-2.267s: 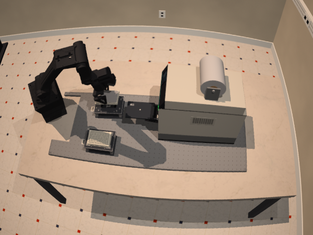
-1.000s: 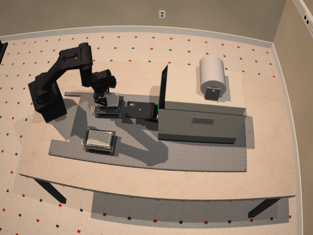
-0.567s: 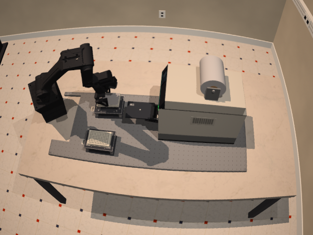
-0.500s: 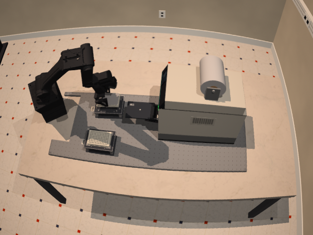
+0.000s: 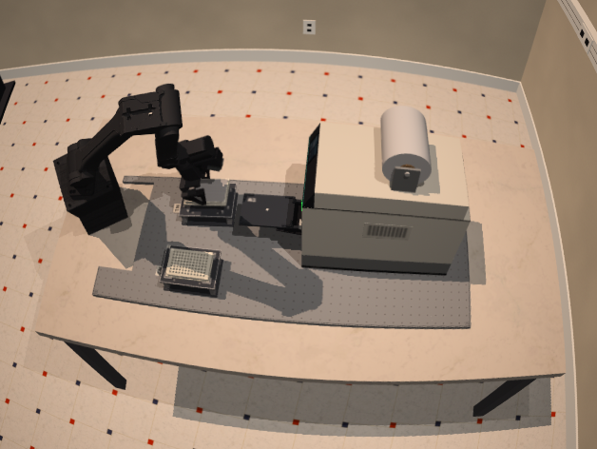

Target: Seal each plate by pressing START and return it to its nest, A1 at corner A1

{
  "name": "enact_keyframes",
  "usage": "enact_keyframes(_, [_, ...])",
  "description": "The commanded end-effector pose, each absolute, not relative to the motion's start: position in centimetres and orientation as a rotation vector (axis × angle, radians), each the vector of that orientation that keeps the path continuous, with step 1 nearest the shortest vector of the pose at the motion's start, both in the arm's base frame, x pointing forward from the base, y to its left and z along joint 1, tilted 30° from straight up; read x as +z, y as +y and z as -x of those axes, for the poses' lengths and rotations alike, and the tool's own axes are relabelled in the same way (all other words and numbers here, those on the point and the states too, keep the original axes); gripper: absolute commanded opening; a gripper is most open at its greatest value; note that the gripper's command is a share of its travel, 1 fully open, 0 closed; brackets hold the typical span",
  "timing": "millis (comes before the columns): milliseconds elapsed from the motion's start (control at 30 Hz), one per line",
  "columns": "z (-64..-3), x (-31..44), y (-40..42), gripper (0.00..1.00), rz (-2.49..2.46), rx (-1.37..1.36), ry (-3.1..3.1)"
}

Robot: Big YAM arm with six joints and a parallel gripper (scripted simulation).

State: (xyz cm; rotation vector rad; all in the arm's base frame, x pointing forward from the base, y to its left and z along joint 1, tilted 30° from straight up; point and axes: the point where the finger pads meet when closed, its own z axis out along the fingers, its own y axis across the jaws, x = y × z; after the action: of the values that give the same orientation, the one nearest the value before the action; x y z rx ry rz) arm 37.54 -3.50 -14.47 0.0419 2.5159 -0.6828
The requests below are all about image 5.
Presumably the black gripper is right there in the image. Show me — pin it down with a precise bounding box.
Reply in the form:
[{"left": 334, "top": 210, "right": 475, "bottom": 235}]
[{"left": 176, "top": 160, "right": 210, "bottom": 205}]

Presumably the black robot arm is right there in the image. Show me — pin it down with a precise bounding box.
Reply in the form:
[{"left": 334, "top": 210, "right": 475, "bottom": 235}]
[{"left": 66, "top": 84, "right": 224, "bottom": 196}]

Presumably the beige cylinder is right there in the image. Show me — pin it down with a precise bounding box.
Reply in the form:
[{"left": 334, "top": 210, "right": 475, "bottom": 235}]
[{"left": 380, "top": 106, "right": 432, "bottom": 184}]

